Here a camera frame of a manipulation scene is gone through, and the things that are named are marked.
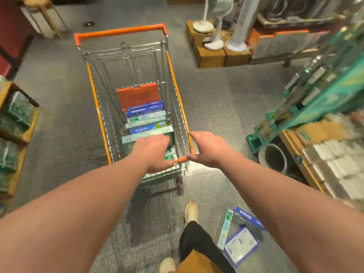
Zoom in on beige shoe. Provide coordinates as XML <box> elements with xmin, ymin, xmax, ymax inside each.
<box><xmin>159</xmin><ymin>257</ymin><xmax>177</xmax><ymax>273</ymax></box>
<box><xmin>184</xmin><ymin>202</ymin><xmax>198</xmax><ymax>225</ymax></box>

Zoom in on blue white windowed box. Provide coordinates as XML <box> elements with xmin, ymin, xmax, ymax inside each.
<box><xmin>223</xmin><ymin>226</ymin><xmax>259</xmax><ymax>268</ymax></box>

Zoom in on row of orange white boxes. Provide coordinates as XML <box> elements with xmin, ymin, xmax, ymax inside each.
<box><xmin>247</xmin><ymin>27</ymin><xmax>331</xmax><ymax>59</ymax></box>

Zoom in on stack of green packets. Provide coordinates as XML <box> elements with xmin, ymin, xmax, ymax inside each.
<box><xmin>0</xmin><ymin>91</ymin><xmax>37</xmax><ymax>194</ymax></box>

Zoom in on green metal shelf rack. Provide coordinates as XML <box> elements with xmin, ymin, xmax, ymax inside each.
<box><xmin>246</xmin><ymin>14</ymin><xmax>364</xmax><ymax>154</ymax></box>

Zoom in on person's tan garment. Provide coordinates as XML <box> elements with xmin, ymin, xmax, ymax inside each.
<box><xmin>176</xmin><ymin>250</ymin><xmax>225</xmax><ymax>273</ymax></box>

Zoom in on slim green white box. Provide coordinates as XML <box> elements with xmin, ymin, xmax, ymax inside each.
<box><xmin>217</xmin><ymin>209</ymin><xmax>234</xmax><ymax>250</ymax></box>

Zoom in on dark blue box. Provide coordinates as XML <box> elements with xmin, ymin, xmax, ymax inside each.
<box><xmin>235</xmin><ymin>207</ymin><xmax>266</xmax><ymax>231</ymax></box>

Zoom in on wooden stool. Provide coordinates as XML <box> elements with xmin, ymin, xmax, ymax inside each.
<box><xmin>14</xmin><ymin>0</ymin><xmax>70</xmax><ymax>40</ymax></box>

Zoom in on white tower fan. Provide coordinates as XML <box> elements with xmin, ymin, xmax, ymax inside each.
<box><xmin>227</xmin><ymin>0</ymin><xmax>261</xmax><ymax>52</ymax></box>

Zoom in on wooden display blocks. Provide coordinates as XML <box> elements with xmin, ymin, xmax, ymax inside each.
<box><xmin>186</xmin><ymin>20</ymin><xmax>253</xmax><ymax>69</ymax></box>

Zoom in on orange trimmed metal shopping cart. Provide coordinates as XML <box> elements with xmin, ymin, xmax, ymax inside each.
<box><xmin>74</xmin><ymin>23</ymin><xmax>197</xmax><ymax>195</ymax></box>

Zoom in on small white pedestal fan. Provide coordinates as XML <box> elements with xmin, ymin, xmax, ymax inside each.
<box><xmin>202</xmin><ymin>19</ymin><xmax>226</xmax><ymax>51</ymax></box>

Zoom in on wooden display platform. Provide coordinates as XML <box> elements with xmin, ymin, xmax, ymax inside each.
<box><xmin>279</xmin><ymin>129</ymin><xmax>326</xmax><ymax>194</ymax></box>

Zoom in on person's right forearm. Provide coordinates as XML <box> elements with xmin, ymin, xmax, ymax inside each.
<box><xmin>220</xmin><ymin>152</ymin><xmax>364</xmax><ymax>273</ymax></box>

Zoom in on person's black trouser leg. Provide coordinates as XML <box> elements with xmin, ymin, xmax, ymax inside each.
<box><xmin>179</xmin><ymin>221</ymin><xmax>236</xmax><ymax>273</ymax></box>

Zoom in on grey round bucket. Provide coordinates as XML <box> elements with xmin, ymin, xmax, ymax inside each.
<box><xmin>258</xmin><ymin>143</ymin><xmax>288</xmax><ymax>176</ymax></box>

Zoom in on row of blue green boxes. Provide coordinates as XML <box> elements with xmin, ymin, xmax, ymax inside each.
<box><xmin>122</xmin><ymin>100</ymin><xmax>178</xmax><ymax>162</ymax></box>

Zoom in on wooden shelf unit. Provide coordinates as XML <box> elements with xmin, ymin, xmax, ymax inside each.
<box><xmin>0</xmin><ymin>81</ymin><xmax>40</xmax><ymax>201</ymax></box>

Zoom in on stack of white packets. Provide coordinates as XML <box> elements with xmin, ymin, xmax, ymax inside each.
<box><xmin>301</xmin><ymin>136</ymin><xmax>364</xmax><ymax>203</ymax></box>

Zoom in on brown cardboard box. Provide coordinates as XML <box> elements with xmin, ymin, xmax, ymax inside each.
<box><xmin>295</xmin><ymin>119</ymin><xmax>351</xmax><ymax>147</ymax></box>

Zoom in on person's right hand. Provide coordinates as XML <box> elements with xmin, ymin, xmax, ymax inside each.
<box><xmin>186</xmin><ymin>131</ymin><xmax>238</xmax><ymax>169</ymax></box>

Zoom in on red counter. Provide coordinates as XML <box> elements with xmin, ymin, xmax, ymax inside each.
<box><xmin>0</xmin><ymin>0</ymin><xmax>35</xmax><ymax>80</ymax></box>

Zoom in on person's left hand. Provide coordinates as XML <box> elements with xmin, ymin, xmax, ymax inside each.
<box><xmin>129</xmin><ymin>134</ymin><xmax>175</xmax><ymax>174</ymax></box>

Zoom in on person's left forearm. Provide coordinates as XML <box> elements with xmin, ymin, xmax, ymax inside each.
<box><xmin>0</xmin><ymin>155</ymin><xmax>150</xmax><ymax>273</ymax></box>

